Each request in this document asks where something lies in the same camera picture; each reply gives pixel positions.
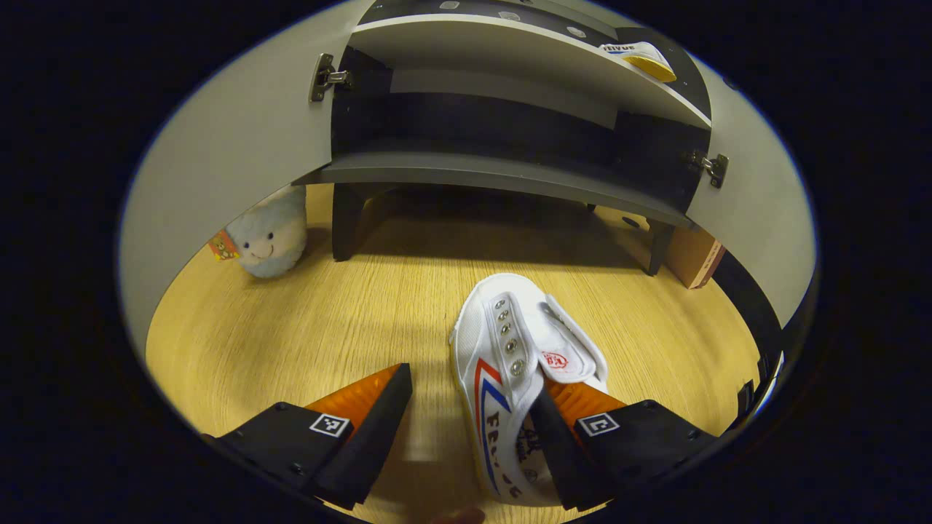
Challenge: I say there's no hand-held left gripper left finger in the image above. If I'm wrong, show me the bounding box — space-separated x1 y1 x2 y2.
202 362 414 510

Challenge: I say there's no white cabinet door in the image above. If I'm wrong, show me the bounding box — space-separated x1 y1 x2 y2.
684 58 816 328
120 0 376 357

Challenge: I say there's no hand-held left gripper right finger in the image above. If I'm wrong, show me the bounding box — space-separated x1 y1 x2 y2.
528 378 722 512

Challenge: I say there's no light blue plush toy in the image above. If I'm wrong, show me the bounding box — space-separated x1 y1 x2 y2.
210 186 308 279

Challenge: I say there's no white canvas shoe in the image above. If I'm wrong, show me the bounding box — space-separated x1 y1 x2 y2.
599 41 678 83
449 273 611 508

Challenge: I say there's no brown cardboard box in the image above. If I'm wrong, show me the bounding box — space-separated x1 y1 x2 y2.
593 206 727 290

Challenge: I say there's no white shoe cabinet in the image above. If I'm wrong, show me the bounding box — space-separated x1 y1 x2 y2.
120 0 816 357

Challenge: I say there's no black backdrop cloth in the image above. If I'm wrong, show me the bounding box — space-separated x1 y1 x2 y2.
710 251 787 379

